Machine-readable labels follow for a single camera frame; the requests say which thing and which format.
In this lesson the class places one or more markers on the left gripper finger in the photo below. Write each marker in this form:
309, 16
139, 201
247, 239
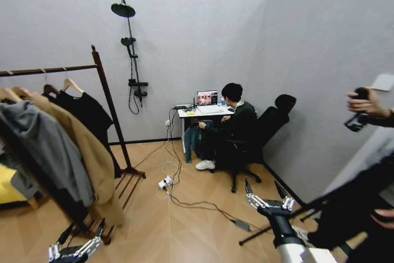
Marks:
53, 252
92, 243

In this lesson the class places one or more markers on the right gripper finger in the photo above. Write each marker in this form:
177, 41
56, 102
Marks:
254, 200
288, 204

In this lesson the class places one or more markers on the blue jeans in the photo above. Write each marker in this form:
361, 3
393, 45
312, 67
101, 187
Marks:
189, 143

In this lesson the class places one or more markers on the black handheld controller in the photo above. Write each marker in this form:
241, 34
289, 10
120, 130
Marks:
357, 121

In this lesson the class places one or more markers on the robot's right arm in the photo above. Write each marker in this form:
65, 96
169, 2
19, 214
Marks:
301, 252

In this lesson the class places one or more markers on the light wooden hanger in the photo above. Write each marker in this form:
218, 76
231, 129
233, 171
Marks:
72, 85

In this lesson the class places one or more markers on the dark wooden hanger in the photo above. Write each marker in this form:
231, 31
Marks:
49, 88

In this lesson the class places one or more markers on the long black rod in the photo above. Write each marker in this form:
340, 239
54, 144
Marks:
277, 224

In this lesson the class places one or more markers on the black power adapter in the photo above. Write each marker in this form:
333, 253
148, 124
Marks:
242, 224

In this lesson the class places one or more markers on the person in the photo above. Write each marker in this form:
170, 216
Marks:
354, 204
243, 124

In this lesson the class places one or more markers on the yellow seat cushion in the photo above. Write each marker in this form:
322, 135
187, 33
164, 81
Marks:
7, 186

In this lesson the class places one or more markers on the black office chair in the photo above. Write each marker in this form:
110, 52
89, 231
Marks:
271, 121

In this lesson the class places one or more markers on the tan coat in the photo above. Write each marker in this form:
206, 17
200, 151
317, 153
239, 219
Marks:
92, 158

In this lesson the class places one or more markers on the white power strip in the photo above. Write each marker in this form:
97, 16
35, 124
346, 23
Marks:
164, 182

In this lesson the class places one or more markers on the white desk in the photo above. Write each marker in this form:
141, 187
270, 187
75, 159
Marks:
212, 111

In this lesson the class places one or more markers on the small water bottle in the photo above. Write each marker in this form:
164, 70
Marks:
223, 101

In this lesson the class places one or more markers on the grey hoodie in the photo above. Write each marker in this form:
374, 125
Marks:
46, 146

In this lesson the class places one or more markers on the open laptop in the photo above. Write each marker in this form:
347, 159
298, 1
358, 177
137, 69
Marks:
207, 98

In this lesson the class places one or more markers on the black device on desk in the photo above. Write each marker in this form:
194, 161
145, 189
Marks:
180, 107

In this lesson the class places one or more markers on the black t-shirt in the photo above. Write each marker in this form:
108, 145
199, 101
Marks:
83, 112

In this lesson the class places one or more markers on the dark wooden clothes rack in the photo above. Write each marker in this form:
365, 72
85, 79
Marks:
107, 96

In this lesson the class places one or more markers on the black shower mixer shelf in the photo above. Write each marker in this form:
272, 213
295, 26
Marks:
138, 84

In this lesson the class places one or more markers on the black shower riser pipe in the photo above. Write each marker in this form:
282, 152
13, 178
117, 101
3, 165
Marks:
132, 50

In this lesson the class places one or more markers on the black hand shower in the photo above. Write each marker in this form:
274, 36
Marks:
127, 41

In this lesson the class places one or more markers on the black rain shower head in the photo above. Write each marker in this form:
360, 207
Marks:
123, 10

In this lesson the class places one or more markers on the white wall switch plate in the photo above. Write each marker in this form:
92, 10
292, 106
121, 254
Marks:
383, 82

